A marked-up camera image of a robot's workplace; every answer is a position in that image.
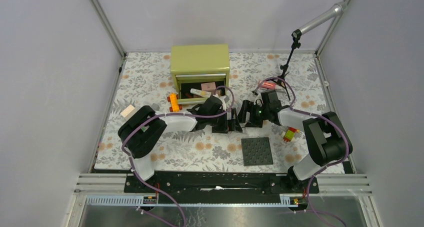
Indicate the silver metal pole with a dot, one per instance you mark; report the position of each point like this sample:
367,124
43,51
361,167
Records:
335,11

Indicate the green drawer cabinet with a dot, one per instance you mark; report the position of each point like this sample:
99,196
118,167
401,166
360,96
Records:
193,65

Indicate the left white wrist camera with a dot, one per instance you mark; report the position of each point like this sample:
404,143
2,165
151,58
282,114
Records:
224,100

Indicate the yellow toy car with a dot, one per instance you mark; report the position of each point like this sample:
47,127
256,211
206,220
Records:
173,100

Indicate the red yellow green toy blocks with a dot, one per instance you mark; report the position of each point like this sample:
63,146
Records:
289,134

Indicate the black tripod stand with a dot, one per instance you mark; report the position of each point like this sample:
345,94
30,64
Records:
285,66

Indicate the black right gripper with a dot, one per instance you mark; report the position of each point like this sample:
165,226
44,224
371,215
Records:
249,107

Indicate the beige toy brick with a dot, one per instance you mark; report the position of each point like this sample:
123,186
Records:
128,112

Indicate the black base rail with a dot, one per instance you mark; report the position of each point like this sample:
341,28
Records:
203,187

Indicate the black perforated square plate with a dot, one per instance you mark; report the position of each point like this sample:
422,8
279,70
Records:
256,151

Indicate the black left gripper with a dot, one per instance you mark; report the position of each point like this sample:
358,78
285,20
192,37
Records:
228,125

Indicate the pink lotion bottle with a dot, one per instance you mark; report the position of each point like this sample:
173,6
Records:
269,85

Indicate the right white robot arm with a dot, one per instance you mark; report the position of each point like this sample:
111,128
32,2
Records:
326,138

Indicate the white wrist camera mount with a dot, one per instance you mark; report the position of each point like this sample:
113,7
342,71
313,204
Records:
257,98

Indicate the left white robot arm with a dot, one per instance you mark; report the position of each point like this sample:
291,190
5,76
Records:
140,134

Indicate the pink square compact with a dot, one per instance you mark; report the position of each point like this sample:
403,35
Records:
208,86

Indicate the white cream tube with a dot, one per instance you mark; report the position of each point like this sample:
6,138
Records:
200,93

